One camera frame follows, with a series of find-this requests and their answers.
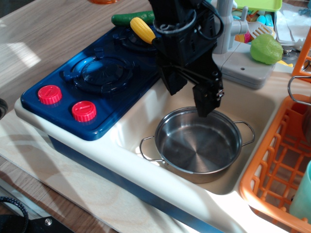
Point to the teal plastic cup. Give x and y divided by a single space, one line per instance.
301 204

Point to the red stove knob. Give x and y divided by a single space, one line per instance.
49 94
84 111

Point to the grey toy faucet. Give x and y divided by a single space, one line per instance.
233 58

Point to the orange dish rack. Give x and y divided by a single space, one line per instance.
274 174

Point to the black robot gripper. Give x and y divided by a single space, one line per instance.
184 54

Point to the yellow toy corn cob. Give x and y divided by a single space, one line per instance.
142 30

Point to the red right stove knob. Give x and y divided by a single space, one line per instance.
84 111

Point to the cream toy sink unit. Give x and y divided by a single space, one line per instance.
121 157

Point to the green toy cucumber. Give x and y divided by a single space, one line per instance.
124 19

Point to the lime green tray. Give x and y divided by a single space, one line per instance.
260 5

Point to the black bracket with screw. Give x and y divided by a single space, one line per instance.
47 225

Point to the light green toy pepper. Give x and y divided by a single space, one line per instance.
265 49

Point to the orange transparent container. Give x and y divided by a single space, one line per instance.
103 1

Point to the red left stove knob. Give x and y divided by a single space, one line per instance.
49 94

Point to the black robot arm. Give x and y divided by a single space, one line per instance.
178 8

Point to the white toy spatula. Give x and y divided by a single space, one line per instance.
257 28

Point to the stainless steel pan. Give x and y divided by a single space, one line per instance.
199 149

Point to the blue toy stove top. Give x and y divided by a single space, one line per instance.
113 72

